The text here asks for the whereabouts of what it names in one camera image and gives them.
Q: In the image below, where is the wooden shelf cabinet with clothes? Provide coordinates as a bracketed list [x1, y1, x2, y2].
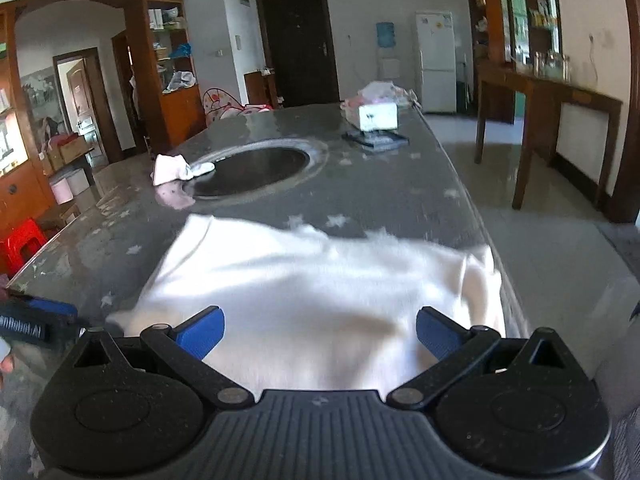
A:
[125, 0, 207, 148]

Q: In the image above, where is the wall painting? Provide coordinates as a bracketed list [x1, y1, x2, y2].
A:
[20, 67, 68, 143]

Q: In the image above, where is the red plastic stool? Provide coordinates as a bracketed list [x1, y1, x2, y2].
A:
[0, 219, 48, 276]

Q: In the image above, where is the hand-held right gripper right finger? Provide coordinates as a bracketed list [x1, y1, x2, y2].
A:
[386, 305, 583, 409]

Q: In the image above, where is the printed cardboard box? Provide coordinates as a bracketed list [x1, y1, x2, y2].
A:
[60, 135, 93, 163]

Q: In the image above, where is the polka dot play tent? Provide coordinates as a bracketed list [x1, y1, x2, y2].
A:
[202, 86, 273, 123]

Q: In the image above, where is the dark wooden console table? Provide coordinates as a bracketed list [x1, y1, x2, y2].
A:
[475, 60, 623, 211]

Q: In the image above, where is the small wooden cabinet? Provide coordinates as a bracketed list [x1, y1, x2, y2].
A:
[244, 67, 278, 110]

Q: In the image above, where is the brown interior door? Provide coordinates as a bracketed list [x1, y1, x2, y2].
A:
[65, 57, 108, 161]

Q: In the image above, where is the pink knitted cloth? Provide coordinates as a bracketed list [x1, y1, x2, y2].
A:
[152, 154, 191, 186]

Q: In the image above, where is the grey quilted star tablecloth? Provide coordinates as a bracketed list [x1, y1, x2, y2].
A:
[0, 102, 531, 480]

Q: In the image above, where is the cream sweatshirt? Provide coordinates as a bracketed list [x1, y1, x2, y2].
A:
[105, 214, 506, 391]

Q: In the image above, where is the white storage box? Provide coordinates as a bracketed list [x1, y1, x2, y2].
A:
[67, 169, 90, 196]

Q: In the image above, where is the floral cloth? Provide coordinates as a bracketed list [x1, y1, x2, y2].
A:
[341, 85, 418, 111]

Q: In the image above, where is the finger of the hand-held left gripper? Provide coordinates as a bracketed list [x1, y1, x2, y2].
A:
[22, 296, 86, 336]

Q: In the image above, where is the wooden shelf cabinet with mirror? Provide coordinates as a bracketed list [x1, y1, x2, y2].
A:
[466, 0, 563, 123]

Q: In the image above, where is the white refrigerator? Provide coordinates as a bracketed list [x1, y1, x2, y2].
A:
[414, 10, 458, 114]

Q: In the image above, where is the dark entrance door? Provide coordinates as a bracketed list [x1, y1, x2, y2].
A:
[256, 0, 341, 108]

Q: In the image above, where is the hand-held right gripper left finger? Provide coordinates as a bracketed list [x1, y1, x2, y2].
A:
[61, 305, 255, 409]

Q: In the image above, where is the black flat frame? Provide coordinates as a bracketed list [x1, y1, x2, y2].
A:
[341, 129, 410, 153]

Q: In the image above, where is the white tissue box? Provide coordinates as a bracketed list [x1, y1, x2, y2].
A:
[357, 82, 400, 132]

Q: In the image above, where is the grey doormat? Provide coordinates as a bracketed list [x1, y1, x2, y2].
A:
[597, 221, 640, 281]

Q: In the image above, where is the pink round box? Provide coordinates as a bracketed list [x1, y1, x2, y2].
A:
[50, 180, 75, 206]

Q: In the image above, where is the round black cooktop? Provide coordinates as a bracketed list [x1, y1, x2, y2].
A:
[190, 145, 311, 200]

